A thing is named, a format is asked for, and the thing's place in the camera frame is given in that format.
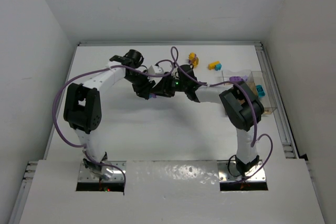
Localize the teal lego brick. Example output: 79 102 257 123
256 85 265 94

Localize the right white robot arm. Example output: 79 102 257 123
150 65 264 176

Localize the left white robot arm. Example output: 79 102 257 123
64 49 164 180

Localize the yellow purple striped lego figure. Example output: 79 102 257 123
188 52 199 68

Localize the yellow and teal lego block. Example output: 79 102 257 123
208 61 222 71

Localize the clear plastic container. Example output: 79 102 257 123
222 70 254 86

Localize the tall clear side container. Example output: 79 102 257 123
252 71 277 116

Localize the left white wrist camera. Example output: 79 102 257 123
147 65 164 77

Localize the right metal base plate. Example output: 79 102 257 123
217 161 267 183

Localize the metal base plate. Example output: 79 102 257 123
78 159 127 183
217 161 267 183

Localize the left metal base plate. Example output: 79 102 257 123
78 159 127 183

